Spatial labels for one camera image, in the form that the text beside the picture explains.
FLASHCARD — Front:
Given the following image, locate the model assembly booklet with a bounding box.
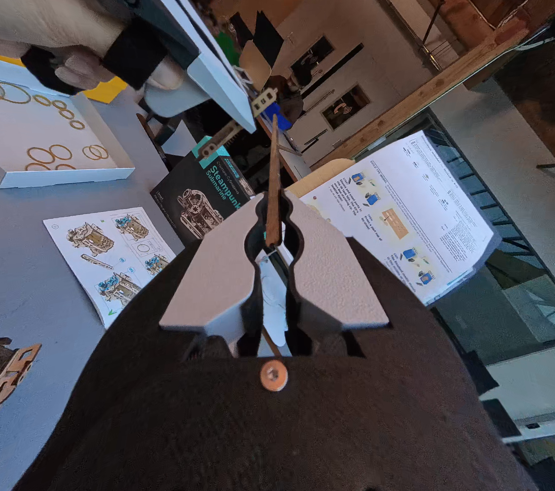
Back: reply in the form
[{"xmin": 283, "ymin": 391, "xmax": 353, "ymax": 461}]
[{"xmin": 42, "ymin": 206, "xmax": 177, "ymax": 330}]

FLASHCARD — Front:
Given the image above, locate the light wooden board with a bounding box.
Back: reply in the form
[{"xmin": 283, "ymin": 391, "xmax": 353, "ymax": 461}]
[{"xmin": 283, "ymin": 158, "xmax": 357, "ymax": 199}]

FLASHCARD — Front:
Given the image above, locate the wooden beam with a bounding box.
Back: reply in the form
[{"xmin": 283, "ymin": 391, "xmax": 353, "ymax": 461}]
[{"xmin": 311, "ymin": 16, "xmax": 530, "ymax": 172}]

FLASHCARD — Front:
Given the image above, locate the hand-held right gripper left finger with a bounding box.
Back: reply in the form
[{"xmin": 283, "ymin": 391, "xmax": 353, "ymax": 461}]
[{"xmin": 160, "ymin": 192, "xmax": 271, "ymax": 356}]

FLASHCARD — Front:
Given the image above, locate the thin wooden stick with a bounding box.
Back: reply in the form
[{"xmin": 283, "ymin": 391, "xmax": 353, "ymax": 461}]
[{"xmin": 264, "ymin": 113, "xmax": 286, "ymax": 250}]

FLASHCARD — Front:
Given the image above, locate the white plastic frame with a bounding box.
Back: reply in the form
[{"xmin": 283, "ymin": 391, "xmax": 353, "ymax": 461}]
[{"xmin": 229, "ymin": 64, "xmax": 253, "ymax": 89}]

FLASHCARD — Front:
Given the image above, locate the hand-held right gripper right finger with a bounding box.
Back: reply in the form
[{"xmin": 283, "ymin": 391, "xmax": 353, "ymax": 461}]
[{"xmin": 280, "ymin": 191, "xmax": 389, "ymax": 356}]

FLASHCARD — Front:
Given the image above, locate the wooden part with holes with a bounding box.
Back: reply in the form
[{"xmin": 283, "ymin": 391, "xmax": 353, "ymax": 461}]
[{"xmin": 196, "ymin": 88, "xmax": 279, "ymax": 159}]

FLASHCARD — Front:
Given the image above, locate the phone booth window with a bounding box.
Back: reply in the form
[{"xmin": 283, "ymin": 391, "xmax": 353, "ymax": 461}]
[
  {"xmin": 290, "ymin": 36, "xmax": 335, "ymax": 87},
  {"xmin": 321, "ymin": 85, "xmax": 372, "ymax": 130}
]

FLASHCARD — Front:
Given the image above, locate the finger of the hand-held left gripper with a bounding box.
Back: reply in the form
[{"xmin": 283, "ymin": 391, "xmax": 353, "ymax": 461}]
[
  {"xmin": 171, "ymin": 0, "xmax": 252, "ymax": 89},
  {"xmin": 141, "ymin": 0, "xmax": 257, "ymax": 134}
]

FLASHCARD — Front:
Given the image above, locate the blue plastic bin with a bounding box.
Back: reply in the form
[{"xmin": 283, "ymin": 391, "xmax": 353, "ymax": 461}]
[{"xmin": 262, "ymin": 111, "xmax": 293, "ymax": 130}]

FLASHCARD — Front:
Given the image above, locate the group of tan rubber bands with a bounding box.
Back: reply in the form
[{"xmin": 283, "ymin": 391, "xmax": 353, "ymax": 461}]
[{"xmin": 0, "ymin": 81, "xmax": 110, "ymax": 172}]

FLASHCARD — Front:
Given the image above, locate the green panel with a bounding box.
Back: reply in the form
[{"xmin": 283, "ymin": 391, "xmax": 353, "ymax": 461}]
[{"xmin": 216, "ymin": 31, "xmax": 240, "ymax": 67}]

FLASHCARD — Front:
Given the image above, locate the printed instruction sheet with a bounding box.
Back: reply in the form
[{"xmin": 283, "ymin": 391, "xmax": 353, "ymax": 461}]
[{"xmin": 298, "ymin": 130, "xmax": 496, "ymax": 307}]

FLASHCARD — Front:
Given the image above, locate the white cardboard tray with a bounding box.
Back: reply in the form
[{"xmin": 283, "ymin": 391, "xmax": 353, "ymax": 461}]
[{"xmin": 0, "ymin": 61, "xmax": 136, "ymax": 189}]

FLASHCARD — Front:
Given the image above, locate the black model kit box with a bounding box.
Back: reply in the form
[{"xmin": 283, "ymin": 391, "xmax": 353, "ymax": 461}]
[{"xmin": 150, "ymin": 148, "xmax": 257, "ymax": 245}]

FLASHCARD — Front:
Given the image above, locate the light wooden chair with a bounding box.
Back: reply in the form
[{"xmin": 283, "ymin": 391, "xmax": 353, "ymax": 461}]
[{"xmin": 239, "ymin": 40, "xmax": 272, "ymax": 91}]

